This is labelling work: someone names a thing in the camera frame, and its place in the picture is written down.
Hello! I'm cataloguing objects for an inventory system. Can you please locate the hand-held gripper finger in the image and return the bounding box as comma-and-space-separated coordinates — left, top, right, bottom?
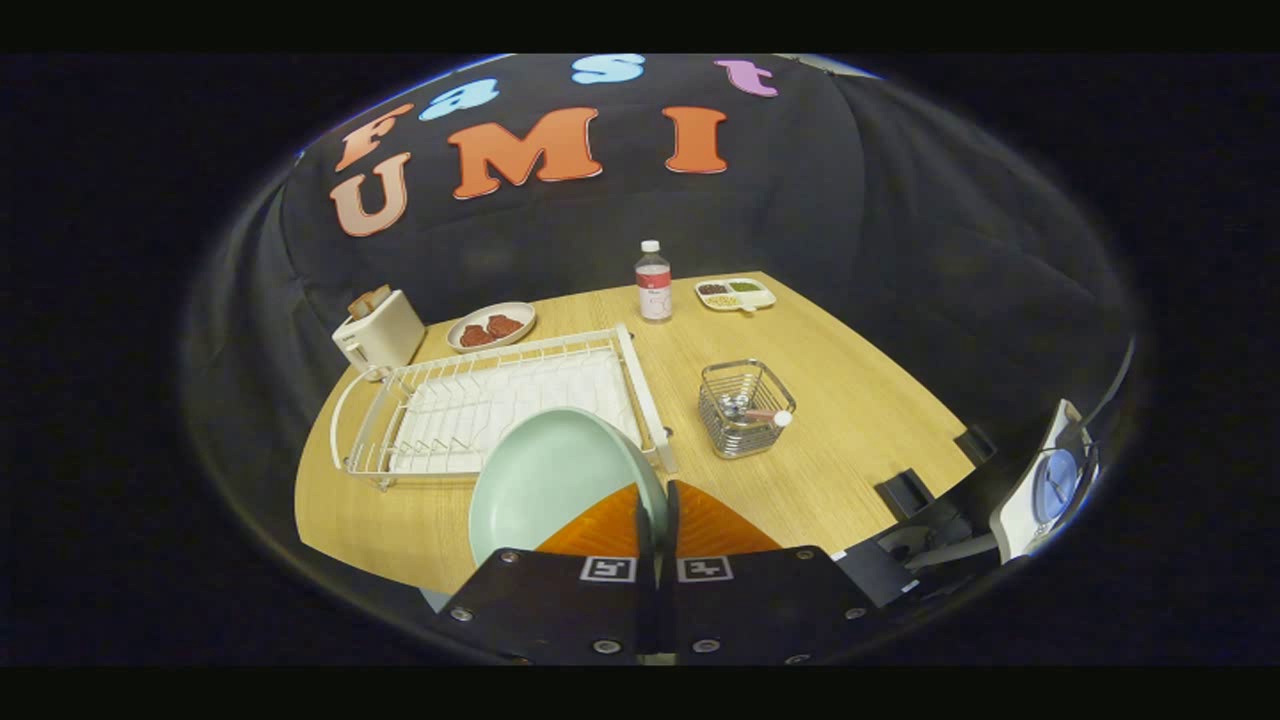
432, 482, 661, 666
660, 480, 881, 666

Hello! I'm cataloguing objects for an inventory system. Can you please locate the metal wire basket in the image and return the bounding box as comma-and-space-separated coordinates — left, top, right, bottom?
697, 360, 797, 460

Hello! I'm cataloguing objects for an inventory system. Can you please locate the pale green plate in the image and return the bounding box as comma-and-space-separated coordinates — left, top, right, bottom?
420, 407, 669, 613

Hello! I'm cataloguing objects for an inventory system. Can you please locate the white wire dish rack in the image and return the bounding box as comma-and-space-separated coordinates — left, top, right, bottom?
330, 322, 679, 491

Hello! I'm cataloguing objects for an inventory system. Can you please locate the white divided dish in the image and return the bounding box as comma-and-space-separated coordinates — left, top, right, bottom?
695, 277, 777, 314

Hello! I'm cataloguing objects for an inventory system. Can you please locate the small white plate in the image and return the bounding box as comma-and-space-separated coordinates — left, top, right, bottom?
447, 302, 537, 354

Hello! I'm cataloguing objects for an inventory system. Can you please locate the clear bottle red label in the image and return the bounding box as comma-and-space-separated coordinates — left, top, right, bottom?
635, 240, 673, 324

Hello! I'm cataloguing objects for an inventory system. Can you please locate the white toaster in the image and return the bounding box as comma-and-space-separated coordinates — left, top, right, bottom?
332, 290, 427, 381

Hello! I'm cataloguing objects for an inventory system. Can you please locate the white device blue circle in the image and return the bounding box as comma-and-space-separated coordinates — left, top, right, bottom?
990, 400, 1101, 561

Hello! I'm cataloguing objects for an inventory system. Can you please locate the black backdrop cloth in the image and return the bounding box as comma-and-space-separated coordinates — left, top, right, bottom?
185, 55, 1136, 561

